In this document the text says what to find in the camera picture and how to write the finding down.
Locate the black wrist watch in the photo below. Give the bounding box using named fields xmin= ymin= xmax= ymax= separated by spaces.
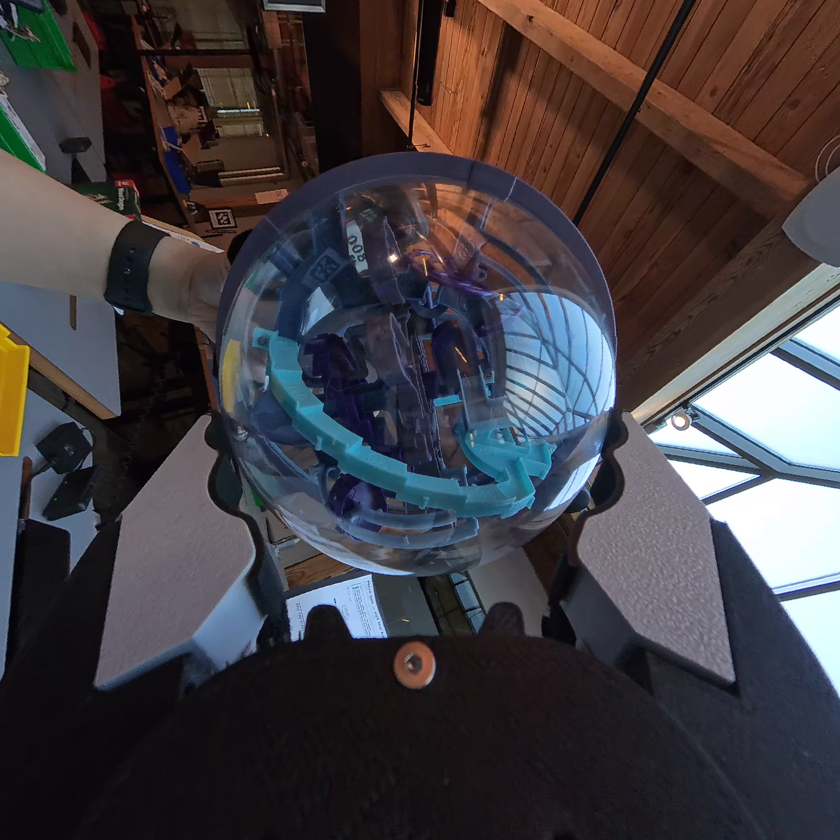
xmin=104 ymin=220 xmax=173 ymax=317

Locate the green and red box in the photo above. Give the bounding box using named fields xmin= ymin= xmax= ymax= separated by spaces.
xmin=77 ymin=178 xmax=142 ymax=221

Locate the clipboard with printed sheet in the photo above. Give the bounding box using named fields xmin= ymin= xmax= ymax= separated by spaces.
xmin=141 ymin=220 xmax=225 ymax=255

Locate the black long speaker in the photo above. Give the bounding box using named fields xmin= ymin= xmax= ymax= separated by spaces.
xmin=415 ymin=0 xmax=442 ymax=106

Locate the yellow plastic bin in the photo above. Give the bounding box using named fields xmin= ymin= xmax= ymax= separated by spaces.
xmin=0 ymin=323 xmax=31 ymax=458

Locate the person's left hand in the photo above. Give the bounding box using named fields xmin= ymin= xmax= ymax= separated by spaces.
xmin=152 ymin=239 xmax=232 ymax=329

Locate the clear plastic maze ball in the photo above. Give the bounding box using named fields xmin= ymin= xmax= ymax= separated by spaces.
xmin=215 ymin=152 xmax=619 ymax=578

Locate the grey lamp shade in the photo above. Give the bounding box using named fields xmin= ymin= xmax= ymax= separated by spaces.
xmin=781 ymin=176 xmax=840 ymax=266

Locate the black power adapter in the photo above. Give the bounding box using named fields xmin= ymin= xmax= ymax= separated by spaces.
xmin=36 ymin=422 xmax=93 ymax=475
xmin=42 ymin=467 xmax=101 ymax=521

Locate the printed instruction sheet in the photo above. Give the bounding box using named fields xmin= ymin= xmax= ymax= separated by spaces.
xmin=285 ymin=574 xmax=395 ymax=641

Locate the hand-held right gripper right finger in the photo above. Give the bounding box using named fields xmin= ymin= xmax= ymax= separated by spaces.
xmin=543 ymin=408 xmax=736 ymax=686

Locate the wooden storage shelf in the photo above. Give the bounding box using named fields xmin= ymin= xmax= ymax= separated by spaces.
xmin=131 ymin=0 xmax=293 ymax=221

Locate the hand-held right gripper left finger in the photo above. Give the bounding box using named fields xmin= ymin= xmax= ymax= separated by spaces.
xmin=94 ymin=412 xmax=293 ymax=691

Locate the person's left forearm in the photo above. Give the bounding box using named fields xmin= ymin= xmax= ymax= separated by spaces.
xmin=0 ymin=150 xmax=122 ymax=306

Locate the black ceiling rod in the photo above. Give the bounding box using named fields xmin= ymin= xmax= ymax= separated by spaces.
xmin=573 ymin=0 xmax=697 ymax=227

